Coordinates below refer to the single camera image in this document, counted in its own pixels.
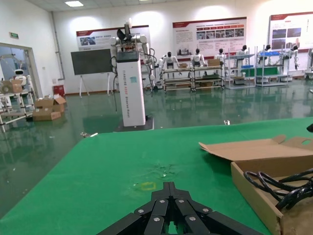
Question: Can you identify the clear crumpled tape patch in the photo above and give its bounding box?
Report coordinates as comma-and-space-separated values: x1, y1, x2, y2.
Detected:
146, 164, 181, 179

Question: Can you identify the white black humanoid robot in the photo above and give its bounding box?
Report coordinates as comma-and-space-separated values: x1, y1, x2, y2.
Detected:
215, 48, 227, 62
190, 48, 206, 68
260, 44, 273, 64
160, 51, 180, 74
234, 45, 249, 69
285, 45, 300, 71

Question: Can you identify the black screen on stand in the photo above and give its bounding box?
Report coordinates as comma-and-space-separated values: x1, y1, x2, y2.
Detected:
70, 48, 112, 97

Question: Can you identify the red white wall poster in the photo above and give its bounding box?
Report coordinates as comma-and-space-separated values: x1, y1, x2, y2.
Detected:
268, 11, 313, 51
172, 16, 247, 59
75, 24, 150, 51

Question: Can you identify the white pipe rack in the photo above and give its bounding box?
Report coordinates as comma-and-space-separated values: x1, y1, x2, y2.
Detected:
0, 89, 36, 127

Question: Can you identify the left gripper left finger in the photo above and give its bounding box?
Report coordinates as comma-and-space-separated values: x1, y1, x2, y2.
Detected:
97, 182, 171, 235

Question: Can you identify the open cardboard carton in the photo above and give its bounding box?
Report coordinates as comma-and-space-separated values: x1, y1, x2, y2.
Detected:
52, 96, 67, 114

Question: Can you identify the small white red robot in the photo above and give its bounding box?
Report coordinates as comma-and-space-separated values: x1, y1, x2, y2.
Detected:
11, 69, 31, 94

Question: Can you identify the black power cable with plug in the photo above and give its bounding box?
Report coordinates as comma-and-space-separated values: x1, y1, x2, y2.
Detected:
244, 170, 313, 211

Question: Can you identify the shelf workbench with green mat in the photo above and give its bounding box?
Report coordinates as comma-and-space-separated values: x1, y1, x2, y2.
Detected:
224, 46, 257, 89
255, 45, 293, 88

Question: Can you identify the open cardboard box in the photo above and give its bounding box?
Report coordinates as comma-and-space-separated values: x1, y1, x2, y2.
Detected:
198, 134, 313, 235

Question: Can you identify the pipe frame workbench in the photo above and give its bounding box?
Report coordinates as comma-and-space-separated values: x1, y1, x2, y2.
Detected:
192, 65, 225, 91
162, 68, 194, 92

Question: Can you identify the flat cardboard carton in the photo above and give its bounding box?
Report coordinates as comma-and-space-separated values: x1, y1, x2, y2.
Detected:
32, 109, 62, 122

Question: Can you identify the grey wall pipe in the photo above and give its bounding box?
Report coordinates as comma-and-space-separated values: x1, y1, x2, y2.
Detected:
51, 11, 66, 80

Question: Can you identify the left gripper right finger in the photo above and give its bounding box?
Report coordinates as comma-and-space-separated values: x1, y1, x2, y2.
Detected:
170, 182, 265, 235

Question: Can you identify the grey framed glass doorway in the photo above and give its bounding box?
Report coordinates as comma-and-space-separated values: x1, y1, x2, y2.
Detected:
0, 43, 41, 98

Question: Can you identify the cardboard box on rack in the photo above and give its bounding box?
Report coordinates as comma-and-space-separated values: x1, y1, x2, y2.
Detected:
9, 80, 24, 93

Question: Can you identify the brown round reel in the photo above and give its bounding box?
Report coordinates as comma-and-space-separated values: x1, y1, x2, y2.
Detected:
0, 80, 12, 94

